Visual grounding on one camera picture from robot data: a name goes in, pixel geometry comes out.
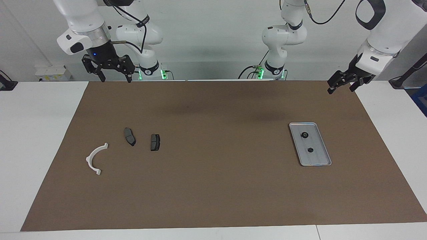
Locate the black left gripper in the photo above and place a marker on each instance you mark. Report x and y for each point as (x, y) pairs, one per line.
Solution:
(357, 72)

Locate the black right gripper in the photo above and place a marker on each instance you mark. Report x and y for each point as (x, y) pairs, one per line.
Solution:
(103, 53)

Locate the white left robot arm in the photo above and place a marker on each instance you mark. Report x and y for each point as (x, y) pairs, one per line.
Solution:
(383, 33)

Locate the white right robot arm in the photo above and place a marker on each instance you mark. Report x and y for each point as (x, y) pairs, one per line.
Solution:
(80, 16)

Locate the silver metal tray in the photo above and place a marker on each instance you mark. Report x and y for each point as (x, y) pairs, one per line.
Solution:
(318, 156)

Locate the white box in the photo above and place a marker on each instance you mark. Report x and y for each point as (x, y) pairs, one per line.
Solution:
(51, 73)

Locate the dark grey curved brake pad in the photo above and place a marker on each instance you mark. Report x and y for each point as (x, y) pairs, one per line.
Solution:
(129, 136)

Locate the blue crate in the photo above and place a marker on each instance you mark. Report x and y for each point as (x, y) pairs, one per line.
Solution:
(421, 100)

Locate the dark grey rectangular brake pad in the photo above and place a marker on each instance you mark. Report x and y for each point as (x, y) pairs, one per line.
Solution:
(155, 142)

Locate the black table clamp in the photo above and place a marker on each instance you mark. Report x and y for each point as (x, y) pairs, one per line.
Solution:
(6, 85)

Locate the brown table mat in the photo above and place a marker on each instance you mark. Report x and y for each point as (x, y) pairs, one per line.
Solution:
(213, 193)

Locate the white curved plastic bracket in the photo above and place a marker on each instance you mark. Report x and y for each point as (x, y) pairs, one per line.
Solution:
(90, 156)

